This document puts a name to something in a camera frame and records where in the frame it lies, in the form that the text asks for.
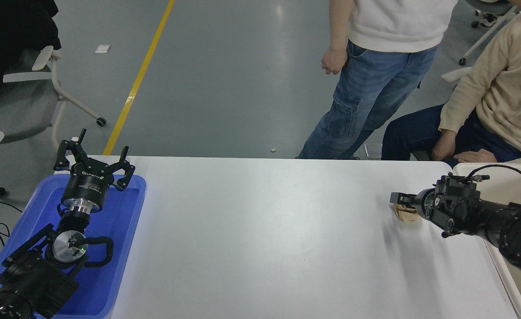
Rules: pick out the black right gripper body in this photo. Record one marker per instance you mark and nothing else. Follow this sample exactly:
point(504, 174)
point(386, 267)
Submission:
point(421, 204)

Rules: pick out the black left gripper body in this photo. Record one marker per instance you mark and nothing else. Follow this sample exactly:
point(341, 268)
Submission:
point(85, 186)

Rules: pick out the tan paper ball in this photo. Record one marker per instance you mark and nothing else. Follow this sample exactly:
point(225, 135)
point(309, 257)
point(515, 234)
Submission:
point(407, 216)

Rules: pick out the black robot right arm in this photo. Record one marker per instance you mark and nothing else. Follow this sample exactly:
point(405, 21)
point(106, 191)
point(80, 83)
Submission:
point(499, 221)

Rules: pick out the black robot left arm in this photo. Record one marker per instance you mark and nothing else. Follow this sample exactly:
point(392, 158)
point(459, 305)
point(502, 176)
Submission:
point(34, 279)

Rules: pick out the person's forearm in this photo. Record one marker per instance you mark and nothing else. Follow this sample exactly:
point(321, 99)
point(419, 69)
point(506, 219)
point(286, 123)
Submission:
point(341, 24)

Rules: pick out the person's right hand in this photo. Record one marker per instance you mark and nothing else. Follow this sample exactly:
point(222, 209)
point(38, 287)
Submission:
point(443, 145)

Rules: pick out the person's left hand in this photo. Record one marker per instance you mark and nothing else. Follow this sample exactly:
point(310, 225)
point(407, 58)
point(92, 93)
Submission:
point(477, 156)

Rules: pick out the person's hand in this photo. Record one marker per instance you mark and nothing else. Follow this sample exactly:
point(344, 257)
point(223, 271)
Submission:
point(334, 61)

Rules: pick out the blue plastic tray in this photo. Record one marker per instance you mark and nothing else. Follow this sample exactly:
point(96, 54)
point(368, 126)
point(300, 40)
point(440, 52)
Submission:
point(118, 221)

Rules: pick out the clear plastic piece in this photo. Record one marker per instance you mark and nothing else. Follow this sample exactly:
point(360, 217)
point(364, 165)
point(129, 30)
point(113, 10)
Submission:
point(372, 150)

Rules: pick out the person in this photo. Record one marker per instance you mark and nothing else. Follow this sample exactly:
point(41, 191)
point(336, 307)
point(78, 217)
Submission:
point(375, 79)
point(420, 133)

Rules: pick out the grey office chair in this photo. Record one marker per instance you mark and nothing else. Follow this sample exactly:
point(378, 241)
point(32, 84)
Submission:
point(16, 115)

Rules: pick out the large pale bin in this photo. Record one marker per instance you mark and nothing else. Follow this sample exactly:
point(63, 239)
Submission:
point(504, 188)

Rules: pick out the white paper scrap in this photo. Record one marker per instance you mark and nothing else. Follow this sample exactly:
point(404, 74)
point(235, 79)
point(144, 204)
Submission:
point(103, 49)

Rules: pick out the white chair armrest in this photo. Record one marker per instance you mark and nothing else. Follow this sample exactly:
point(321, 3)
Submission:
point(455, 74)

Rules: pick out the black jacket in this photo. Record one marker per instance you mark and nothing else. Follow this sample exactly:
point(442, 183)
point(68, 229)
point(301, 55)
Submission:
point(7, 40)

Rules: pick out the white wheeled office chair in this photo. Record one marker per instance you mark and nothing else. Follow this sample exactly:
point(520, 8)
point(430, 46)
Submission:
point(486, 37)

